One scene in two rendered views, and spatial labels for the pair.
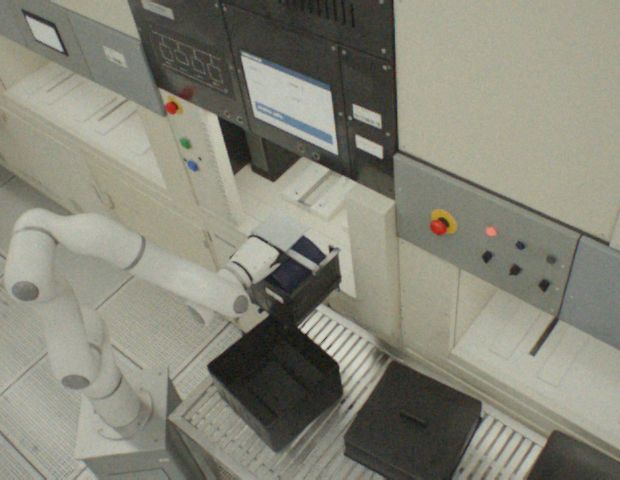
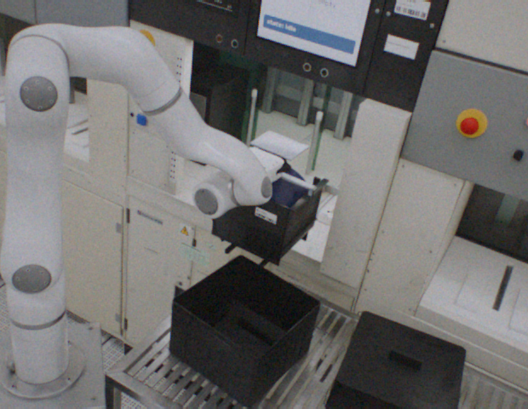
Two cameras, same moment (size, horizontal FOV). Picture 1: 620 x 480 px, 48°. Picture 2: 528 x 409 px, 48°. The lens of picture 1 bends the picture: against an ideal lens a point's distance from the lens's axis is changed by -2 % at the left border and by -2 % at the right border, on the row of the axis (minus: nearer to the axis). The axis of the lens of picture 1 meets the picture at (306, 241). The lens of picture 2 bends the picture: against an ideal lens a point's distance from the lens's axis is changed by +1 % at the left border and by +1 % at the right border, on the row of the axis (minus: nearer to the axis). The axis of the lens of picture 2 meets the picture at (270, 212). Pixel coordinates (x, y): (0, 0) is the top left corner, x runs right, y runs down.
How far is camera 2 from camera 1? 0.94 m
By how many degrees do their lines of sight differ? 24
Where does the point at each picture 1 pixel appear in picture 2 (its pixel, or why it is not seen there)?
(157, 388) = (88, 343)
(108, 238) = (153, 58)
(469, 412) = (456, 356)
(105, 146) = not seen: hidden behind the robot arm
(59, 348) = (25, 224)
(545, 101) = not seen: outside the picture
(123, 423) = (48, 377)
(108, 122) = not seen: hidden behind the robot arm
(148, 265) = (183, 112)
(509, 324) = (466, 284)
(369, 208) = (388, 115)
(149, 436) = (83, 394)
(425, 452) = (427, 393)
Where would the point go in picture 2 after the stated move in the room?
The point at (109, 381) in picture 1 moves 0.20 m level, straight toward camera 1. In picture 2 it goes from (57, 302) to (113, 354)
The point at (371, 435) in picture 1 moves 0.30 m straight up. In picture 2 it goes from (365, 377) to (398, 281)
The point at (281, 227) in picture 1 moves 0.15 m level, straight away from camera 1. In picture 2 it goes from (280, 143) to (259, 118)
